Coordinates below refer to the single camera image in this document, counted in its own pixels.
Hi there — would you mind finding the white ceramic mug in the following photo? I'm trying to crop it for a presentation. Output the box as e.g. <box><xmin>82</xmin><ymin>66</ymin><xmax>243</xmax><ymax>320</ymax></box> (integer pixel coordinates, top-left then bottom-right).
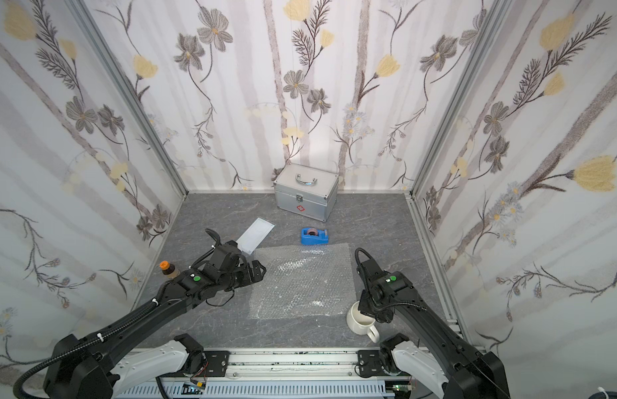
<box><xmin>347</xmin><ymin>301</ymin><xmax>380</xmax><ymax>343</ymax></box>

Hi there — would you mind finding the clear bubble wrap sheet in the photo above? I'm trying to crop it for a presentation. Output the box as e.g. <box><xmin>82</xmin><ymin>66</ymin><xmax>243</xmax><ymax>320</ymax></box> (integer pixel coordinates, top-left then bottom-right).
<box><xmin>249</xmin><ymin>244</ymin><xmax>357</xmax><ymax>320</ymax></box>

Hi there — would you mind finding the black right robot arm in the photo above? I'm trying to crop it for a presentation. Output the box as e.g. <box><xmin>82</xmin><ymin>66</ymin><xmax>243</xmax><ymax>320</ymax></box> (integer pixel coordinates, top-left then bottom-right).
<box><xmin>354</xmin><ymin>248</ymin><xmax>510</xmax><ymax>398</ymax></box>

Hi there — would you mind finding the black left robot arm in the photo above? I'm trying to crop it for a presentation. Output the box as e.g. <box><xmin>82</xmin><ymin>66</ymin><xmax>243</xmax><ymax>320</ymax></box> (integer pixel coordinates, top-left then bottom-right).
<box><xmin>44</xmin><ymin>241</ymin><xmax>267</xmax><ymax>398</ymax></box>

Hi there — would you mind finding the white plastic pouch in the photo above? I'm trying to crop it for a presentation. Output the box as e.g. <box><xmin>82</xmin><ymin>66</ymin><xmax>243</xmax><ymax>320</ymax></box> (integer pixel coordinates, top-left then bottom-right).
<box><xmin>237</xmin><ymin>218</ymin><xmax>274</xmax><ymax>255</ymax></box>

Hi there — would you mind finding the small orange-capped brown bottle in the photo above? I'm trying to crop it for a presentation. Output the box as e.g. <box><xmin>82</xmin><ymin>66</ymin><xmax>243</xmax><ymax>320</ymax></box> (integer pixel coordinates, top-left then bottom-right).
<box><xmin>159</xmin><ymin>261</ymin><xmax>180</xmax><ymax>279</ymax></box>

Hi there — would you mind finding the blue tape dispenser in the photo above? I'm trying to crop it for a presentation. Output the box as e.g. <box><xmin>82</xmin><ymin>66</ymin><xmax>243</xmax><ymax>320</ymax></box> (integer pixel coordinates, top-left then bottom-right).
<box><xmin>300</xmin><ymin>228</ymin><xmax>329</xmax><ymax>245</ymax></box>

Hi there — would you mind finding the silver aluminium first-aid case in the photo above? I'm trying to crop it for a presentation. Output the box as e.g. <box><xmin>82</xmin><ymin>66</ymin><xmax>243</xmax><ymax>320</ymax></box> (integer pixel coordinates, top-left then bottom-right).
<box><xmin>273</xmin><ymin>164</ymin><xmax>339</xmax><ymax>222</ymax></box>

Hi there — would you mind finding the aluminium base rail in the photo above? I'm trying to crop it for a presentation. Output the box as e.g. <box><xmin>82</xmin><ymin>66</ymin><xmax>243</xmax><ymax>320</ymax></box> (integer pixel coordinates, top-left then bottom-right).
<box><xmin>120</xmin><ymin>342</ymin><xmax>439</xmax><ymax>398</ymax></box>

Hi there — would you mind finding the white slotted cable duct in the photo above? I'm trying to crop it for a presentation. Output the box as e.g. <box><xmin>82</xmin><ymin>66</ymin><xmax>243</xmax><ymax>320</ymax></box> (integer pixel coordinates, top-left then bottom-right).
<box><xmin>119</xmin><ymin>379</ymin><xmax>395</xmax><ymax>398</ymax></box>

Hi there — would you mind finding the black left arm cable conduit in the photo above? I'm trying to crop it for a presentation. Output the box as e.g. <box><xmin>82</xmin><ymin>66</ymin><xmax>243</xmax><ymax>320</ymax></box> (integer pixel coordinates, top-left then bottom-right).
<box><xmin>13</xmin><ymin>298</ymin><xmax>160</xmax><ymax>399</ymax></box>

